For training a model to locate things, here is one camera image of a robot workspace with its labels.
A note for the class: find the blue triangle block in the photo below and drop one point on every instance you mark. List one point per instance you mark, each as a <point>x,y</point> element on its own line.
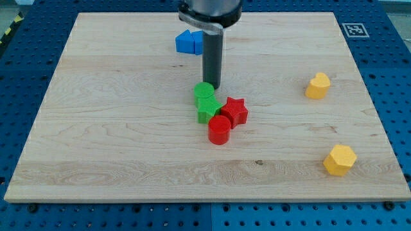
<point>185,43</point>

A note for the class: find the blue cube block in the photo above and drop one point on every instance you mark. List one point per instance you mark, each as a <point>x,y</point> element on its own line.
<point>198,42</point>

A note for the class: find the green star block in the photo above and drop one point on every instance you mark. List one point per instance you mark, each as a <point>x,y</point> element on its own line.
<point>207,108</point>

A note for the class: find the yellow heart block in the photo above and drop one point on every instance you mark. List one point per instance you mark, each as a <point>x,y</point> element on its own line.
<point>318,86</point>

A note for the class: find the yellow hexagon block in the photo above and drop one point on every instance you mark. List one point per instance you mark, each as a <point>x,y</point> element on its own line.
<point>340,160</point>

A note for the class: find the red star block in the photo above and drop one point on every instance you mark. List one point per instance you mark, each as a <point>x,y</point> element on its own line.
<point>235,111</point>

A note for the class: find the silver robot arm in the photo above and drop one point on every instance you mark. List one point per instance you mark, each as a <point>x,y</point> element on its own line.
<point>211,16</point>

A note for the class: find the wooden board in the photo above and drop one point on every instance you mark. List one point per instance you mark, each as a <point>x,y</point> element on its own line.
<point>118,122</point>

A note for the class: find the green cylinder block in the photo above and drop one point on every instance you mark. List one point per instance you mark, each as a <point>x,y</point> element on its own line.
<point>202,90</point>

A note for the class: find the white fiducial marker tag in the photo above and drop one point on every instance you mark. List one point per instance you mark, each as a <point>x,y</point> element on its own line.
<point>355,30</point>

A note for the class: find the red cylinder block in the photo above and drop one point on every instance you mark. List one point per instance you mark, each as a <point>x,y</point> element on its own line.
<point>219,129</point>

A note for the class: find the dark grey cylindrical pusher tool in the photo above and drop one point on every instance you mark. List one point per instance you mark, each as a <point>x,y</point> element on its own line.
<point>212,58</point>

